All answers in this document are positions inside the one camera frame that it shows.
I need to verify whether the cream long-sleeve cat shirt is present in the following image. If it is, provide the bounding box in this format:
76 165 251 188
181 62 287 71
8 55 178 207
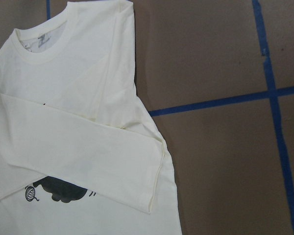
0 0 182 235

